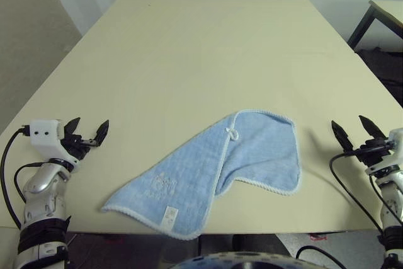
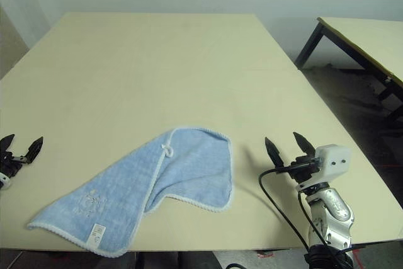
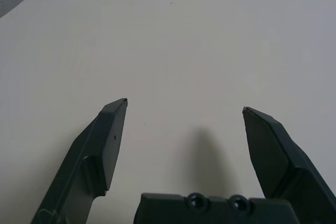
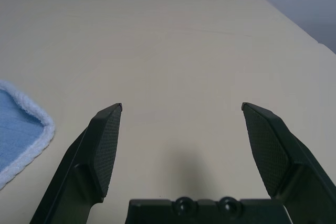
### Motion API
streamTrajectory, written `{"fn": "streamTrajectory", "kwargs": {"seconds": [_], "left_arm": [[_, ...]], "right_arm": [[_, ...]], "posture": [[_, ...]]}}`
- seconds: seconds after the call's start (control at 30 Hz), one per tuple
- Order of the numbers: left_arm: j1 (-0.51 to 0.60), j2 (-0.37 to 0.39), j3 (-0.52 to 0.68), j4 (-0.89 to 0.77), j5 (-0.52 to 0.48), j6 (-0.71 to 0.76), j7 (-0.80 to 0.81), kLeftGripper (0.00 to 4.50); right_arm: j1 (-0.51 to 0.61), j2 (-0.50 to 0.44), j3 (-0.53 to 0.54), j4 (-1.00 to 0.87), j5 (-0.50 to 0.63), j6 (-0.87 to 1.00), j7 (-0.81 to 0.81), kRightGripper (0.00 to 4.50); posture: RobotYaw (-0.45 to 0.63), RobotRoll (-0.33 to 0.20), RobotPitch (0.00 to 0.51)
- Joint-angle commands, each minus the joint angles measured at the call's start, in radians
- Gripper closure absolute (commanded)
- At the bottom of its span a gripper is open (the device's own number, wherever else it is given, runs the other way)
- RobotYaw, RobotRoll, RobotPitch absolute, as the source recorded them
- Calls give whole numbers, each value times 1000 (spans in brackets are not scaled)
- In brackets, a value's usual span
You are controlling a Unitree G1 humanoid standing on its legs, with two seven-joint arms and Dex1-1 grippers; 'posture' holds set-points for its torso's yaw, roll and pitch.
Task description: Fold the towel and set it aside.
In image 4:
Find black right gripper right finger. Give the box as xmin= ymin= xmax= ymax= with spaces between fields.
xmin=241 ymin=102 xmax=336 ymax=224

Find blue towel with white edge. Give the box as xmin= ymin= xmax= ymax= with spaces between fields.
xmin=0 ymin=79 xmax=56 ymax=190

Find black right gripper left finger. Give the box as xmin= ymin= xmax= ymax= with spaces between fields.
xmin=30 ymin=102 xmax=123 ymax=224

